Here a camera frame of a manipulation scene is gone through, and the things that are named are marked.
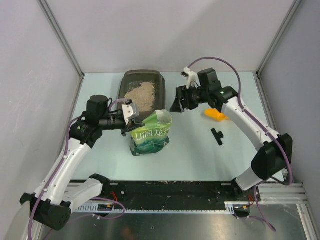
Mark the yellow plastic scoop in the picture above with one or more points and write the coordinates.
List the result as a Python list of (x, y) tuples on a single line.
[(215, 115)]

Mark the aluminium frame rail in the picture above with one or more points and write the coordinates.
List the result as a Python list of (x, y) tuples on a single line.
[(215, 191)]

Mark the green litter bag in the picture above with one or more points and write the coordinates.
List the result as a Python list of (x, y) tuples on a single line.
[(152, 137)]

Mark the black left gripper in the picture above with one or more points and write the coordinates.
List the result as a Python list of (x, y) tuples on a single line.
[(133, 123)]

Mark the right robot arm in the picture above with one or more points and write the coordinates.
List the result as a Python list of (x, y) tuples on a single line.
[(274, 151)]

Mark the grey slotted cable duct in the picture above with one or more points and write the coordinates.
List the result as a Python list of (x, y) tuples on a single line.
[(209, 207)]

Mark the beige litter pile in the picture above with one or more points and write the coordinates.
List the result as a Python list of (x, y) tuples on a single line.
[(143, 95)]

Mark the black bag clip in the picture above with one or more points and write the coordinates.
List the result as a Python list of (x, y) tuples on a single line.
[(218, 135)]

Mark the dark grey litter box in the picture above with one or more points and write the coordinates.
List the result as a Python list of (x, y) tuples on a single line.
[(133, 78)]

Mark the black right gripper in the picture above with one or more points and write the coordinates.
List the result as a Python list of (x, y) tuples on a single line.
[(179, 105)]

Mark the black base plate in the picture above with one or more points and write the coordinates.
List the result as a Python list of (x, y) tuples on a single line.
[(175, 201)]

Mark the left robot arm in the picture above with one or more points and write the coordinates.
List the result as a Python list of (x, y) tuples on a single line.
[(50, 205)]

